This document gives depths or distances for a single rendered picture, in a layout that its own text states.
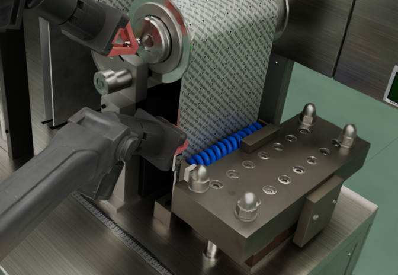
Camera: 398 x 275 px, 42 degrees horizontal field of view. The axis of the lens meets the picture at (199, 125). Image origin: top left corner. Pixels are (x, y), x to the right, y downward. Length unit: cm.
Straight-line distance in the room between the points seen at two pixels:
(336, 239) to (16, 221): 67
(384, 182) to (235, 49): 201
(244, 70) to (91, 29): 33
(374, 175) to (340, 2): 192
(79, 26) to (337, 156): 55
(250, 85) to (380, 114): 247
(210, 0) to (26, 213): 48
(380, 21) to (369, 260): 154
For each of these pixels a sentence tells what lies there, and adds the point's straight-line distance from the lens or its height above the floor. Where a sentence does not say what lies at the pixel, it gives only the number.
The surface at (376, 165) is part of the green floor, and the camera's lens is 294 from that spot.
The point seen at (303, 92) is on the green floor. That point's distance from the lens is 344.
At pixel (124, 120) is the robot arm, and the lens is 76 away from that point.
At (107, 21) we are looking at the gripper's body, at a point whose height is 130.
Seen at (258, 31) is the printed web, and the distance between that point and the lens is 95.
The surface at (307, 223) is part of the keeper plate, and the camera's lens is 96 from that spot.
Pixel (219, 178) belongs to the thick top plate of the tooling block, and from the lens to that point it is 91.
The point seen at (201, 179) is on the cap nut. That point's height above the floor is 106.
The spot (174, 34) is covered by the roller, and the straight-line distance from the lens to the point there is 81.
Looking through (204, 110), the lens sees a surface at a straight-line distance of 91.
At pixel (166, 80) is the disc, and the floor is 119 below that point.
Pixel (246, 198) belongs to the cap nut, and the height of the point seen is 107.
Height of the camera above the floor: 160
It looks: 33 degrees down
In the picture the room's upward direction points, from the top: 7 degrees clockwise
